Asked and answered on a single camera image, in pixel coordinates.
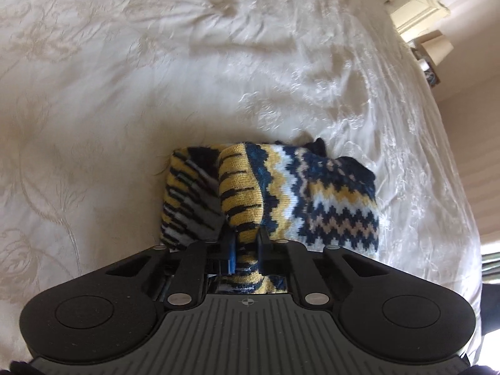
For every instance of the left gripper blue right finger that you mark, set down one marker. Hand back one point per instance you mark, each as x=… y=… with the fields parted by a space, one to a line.
x=265 y=257

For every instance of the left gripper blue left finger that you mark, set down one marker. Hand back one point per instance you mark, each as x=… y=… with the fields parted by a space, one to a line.
x=226 y=255

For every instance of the navy yellow patterned knit sweater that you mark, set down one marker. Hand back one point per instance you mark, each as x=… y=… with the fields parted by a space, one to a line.
x=293 y=193

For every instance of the cream embroidered bedspread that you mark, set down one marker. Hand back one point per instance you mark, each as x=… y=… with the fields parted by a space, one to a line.
x=95 y=95

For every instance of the beige right table lamp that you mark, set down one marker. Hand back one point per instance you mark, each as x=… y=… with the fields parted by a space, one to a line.
x=437 y=48

